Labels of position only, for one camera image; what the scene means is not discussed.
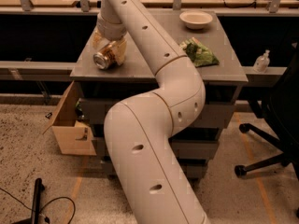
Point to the bottom grey drawer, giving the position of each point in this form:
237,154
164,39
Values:
193,169

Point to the grey drawer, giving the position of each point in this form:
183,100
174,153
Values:
193,169
212,116
194,148

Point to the orange crushed soda can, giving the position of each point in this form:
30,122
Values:
104,58

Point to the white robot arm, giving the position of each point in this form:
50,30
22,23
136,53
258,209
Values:
138,128

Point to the grey drawer cabinet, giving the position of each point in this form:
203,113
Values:
223,81

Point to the clear sanitizer bottle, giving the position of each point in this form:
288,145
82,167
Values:
262,62

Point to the top grey drawer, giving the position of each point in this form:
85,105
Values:
212,116

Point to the middle grey drawer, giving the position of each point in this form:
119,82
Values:
194,148

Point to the green chip bag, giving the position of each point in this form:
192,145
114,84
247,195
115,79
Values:
199,54

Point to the black stand leg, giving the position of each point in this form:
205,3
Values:
35,209

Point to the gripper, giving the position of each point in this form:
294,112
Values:
109,29

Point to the white paper bowl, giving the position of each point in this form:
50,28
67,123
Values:
196,20

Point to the black office chair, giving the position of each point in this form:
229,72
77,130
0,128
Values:
280,110

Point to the cardboard box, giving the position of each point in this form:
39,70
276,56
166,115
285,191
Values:
73,137

